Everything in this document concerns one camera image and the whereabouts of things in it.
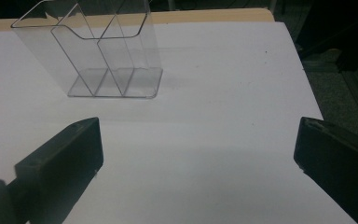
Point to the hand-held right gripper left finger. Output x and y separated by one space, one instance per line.
65 155

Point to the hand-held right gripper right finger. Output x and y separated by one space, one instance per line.
335 155

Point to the clear acrylic divided holder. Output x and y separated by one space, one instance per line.
121 84

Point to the white table sheet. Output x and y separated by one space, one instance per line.
199 102

